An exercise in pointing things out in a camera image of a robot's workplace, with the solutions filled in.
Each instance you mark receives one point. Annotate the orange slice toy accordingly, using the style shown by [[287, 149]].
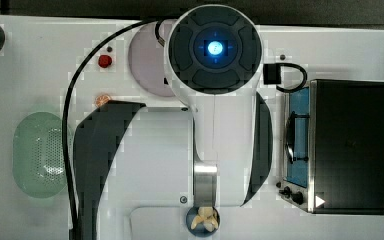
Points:
[[102, 99]]

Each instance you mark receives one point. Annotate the black toaster oven body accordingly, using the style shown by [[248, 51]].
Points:
[[346, 147]]

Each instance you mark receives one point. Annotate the small red toy fruit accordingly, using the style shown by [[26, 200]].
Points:
[[105, 61]]

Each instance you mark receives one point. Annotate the blue bowl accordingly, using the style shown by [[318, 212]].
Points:
[[199, 231]]

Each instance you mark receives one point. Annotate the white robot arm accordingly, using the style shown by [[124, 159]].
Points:
[[213, 61]]

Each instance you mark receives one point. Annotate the blue oven door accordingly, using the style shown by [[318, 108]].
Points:
[[296, 145]]

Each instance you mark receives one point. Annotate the black oven knob upper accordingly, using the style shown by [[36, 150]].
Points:
[[286, 191]]

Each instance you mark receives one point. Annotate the grey round plate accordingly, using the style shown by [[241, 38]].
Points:
[[146, 62]]

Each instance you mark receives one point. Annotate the green perforated colander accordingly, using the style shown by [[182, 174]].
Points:
[[38, 165]]

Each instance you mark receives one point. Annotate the peeled banana toy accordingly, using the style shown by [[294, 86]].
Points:
[[206, 216]]

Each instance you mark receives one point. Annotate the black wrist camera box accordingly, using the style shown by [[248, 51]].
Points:
[[272, 74]]

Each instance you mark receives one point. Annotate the black oven knob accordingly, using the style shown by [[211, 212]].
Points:
[[286, 191], [297, 198]]

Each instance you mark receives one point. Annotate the black oven knob lower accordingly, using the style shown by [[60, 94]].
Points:
[[297, 198]]

